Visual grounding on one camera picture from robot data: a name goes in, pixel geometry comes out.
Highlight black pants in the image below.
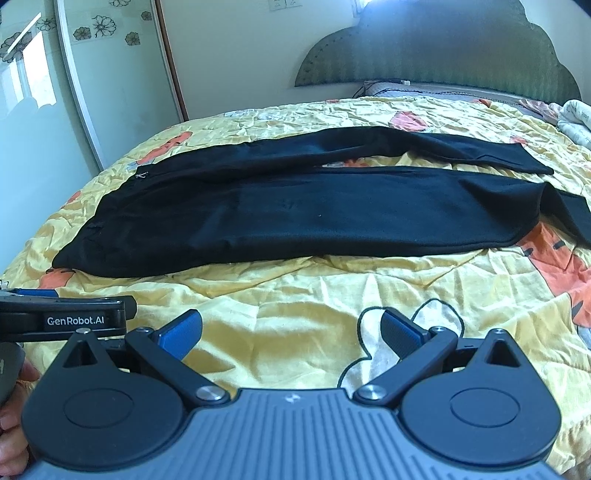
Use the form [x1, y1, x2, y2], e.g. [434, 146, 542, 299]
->
[52, 126, 590, 278]

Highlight person's left hand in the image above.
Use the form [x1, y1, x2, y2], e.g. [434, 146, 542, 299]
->
[0, 360, 41, 479]

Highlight yellow carrot print bedsheet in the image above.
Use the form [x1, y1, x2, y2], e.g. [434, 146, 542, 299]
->
[1, 98, 590, 472]

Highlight grey patterned pillow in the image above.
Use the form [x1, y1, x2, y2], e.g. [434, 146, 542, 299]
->
[353, 79, 491, 99]

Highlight white floral wardrobe door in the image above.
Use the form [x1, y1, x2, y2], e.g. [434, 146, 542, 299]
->
[54, 0, 185, 170]

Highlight white printed blanket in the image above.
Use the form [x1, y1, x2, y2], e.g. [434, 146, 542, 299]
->
[519, 98, 591, 149]

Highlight green padded headboard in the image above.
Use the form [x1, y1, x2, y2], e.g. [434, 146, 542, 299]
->
[294, 1, 581, 104]

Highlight white wall socket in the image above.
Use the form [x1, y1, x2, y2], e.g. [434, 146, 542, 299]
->
[269, 0, 301, 12]

